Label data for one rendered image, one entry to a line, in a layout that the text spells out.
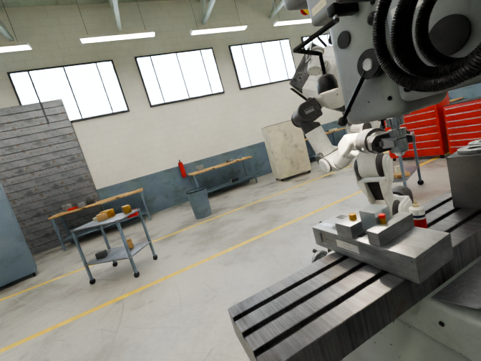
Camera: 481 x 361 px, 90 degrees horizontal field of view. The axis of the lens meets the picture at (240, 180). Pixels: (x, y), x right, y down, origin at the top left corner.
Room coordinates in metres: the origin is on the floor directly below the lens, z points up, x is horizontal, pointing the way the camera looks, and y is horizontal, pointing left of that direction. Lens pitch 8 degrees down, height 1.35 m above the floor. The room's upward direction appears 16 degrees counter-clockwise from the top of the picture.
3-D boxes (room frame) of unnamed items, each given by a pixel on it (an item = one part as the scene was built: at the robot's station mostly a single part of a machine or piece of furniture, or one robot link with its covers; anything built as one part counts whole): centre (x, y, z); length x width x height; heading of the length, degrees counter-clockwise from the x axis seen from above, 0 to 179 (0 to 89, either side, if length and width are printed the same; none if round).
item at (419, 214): (0.72, -0.51, 0.98); 0.04 x 0.04 x 0.11
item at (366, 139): (0.81, -0.49, 1.23); 0.13 x 0.12 x 0.10; 89
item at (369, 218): (0.66, -0.35, 1.04); 0.06 x 0.05 x 0.06; 113
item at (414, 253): (0.69, -0.34, 0.98); 0.35 x 0.15 x 0.11; 23
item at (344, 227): (0.72, -0.33, 1.02); 0.15 x 0.06 x 0.04; 113
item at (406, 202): (1.51, -0.91, 0.68); 0.21 x 0.20 x 0.13; 128
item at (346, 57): (0.71, -0.49, 1.47); 0.21 x 0.19 x 0.32; 110
